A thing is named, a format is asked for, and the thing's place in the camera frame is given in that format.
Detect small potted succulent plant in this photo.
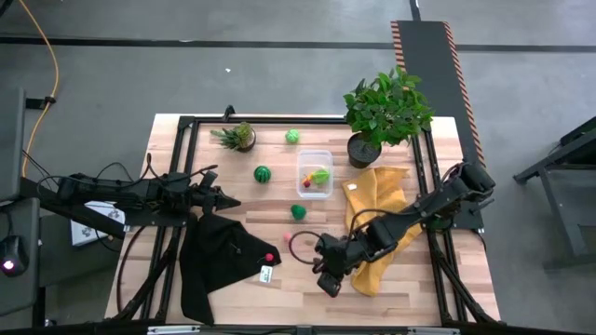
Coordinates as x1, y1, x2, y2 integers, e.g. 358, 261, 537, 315
210, 121, 257, 154

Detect black metal stand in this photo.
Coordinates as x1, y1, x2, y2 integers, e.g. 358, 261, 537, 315
513, 115, 596, 271

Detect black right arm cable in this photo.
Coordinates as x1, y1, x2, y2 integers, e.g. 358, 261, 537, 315
288, 208, 402, 267

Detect yellow cloth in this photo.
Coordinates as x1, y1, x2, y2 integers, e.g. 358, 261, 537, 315
342, 166, 423, 298

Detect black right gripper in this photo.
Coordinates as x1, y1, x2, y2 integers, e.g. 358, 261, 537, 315
312, 232, 374, 276

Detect black cloth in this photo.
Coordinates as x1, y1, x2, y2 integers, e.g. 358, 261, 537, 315
179, 212, 283, 327

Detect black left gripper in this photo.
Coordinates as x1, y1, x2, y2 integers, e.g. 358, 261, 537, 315
188, 169, 242, 218

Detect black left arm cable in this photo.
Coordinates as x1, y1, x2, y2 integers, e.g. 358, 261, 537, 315
92, 152, 219, 183

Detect orange floor cable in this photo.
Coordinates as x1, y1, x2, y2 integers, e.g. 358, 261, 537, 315
17, 0, 61, 178

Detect leafy plant in black pot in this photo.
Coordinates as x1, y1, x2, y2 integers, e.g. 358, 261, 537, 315
343, 65, 435, 169

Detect black metal table frame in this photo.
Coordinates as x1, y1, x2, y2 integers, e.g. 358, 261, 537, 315
106, 105, 502, 327

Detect gray side desk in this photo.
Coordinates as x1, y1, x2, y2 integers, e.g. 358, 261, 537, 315
0, 86, 43, 317

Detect clear plastic tupperware container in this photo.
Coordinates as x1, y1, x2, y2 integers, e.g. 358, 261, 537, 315
295, 149, 334, 200

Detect black floor cable clip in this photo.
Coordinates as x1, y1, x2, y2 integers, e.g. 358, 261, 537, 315
25, 95, 58, 111

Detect white printed box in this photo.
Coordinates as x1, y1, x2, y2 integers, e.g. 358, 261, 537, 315
69, 200, 127, 247

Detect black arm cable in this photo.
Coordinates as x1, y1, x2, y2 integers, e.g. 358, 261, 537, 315
92, 152, 219, 183
288, 208, 402, 267

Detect black mouse with light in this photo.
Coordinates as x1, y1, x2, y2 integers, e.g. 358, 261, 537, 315
0, 234, 30, 279

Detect black striped-edge floor mat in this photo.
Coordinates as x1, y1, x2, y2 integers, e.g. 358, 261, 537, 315
389, 20, 488, 173

